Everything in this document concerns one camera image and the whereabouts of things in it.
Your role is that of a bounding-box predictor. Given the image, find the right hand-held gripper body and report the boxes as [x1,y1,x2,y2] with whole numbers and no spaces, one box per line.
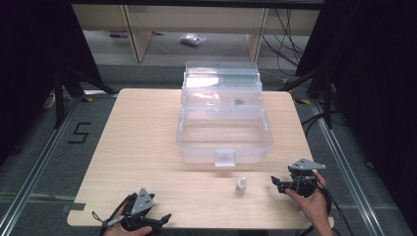
[286,158,328,199]

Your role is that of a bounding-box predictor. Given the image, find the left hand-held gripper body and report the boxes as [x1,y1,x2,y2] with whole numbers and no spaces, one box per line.
[115,187,164,233]

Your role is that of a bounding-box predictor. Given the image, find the small white dropper bottle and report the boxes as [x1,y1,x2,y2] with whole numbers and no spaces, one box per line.
[235,176,249,195]

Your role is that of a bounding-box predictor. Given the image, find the clear plastic storage box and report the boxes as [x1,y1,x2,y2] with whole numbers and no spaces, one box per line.
[176,60,274,167]

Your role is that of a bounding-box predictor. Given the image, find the person's left hand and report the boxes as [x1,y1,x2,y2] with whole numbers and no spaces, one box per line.
[103,204,154,236]

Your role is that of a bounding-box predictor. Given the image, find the person's right hand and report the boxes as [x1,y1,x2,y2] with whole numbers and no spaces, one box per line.
[284,169,329,228]

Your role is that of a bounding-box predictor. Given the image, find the black metal stand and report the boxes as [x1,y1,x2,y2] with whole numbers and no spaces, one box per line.
[52,63,118,130]
[276,63,338,130]

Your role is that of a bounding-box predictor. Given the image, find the black tape floor marking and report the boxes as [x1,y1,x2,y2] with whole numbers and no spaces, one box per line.
[67,122,92,145]

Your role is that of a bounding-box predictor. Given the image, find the black curtain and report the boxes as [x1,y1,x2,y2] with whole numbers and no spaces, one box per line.
[0,0,105,166]
[294,0,417,227]

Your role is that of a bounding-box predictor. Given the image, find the clear plastic bag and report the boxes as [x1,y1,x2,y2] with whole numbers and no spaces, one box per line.
[179,32,209,47]

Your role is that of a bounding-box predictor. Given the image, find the wooden shelf unit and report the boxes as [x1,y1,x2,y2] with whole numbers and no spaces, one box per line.
[71,3,322,63]

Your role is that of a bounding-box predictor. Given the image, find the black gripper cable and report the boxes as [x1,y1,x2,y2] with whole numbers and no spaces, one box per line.
[296,176,356,236]

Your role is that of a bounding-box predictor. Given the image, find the black gripper strap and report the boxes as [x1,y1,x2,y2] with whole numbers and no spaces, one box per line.
[90,192,139,232]

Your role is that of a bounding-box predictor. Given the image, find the metal floor rail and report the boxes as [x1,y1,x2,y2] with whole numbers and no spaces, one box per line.
[309,98,392,236]
[0,97,82,236]

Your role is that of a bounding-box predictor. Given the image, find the white cable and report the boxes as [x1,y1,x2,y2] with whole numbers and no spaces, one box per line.
[42,92,57,110]

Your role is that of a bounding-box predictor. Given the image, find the black floor cables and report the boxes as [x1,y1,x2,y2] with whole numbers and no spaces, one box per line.
[261,8,307,68]

